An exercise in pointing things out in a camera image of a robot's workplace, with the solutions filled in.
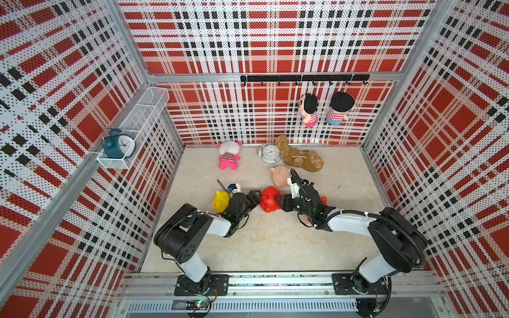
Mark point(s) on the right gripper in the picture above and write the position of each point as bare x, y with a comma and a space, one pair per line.
285, 205

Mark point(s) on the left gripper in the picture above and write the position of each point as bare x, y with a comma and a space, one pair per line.
253, 195

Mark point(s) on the pink piggy bank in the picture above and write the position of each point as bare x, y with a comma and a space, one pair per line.
280, 175

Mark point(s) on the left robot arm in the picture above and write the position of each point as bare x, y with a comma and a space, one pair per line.
181, 236

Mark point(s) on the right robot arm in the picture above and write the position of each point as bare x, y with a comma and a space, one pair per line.
400, 245

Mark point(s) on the yellow piggy bank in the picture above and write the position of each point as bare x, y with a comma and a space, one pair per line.
221, 201

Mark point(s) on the white alarm clock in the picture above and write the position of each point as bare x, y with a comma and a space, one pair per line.
269, 153

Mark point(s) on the brown teddy bear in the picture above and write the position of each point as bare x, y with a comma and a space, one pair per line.
307, 160

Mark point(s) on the pink white plush pig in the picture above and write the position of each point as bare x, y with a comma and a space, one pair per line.
229, 154

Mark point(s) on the hanging doll blue pants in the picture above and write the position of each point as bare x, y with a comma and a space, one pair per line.
341, 103

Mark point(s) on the hanging doll pink outfit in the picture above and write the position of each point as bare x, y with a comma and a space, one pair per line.
307, 108

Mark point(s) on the green circuit board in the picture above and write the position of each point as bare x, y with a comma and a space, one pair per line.
190, 305

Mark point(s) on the teal alarm clock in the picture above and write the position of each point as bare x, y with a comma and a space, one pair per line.
117, 144

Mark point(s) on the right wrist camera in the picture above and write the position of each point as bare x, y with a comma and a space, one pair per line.
295, 186

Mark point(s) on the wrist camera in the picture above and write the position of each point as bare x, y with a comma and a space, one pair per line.
295, 186
234, 188

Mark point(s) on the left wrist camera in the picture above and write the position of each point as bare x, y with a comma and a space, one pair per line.
234, 188

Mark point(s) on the white wire shelf basket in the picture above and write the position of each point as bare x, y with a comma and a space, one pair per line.
138, 123

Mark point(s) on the black hook rail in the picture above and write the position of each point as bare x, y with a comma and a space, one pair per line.
306, 78

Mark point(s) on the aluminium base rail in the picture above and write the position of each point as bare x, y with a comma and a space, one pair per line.
284, 294

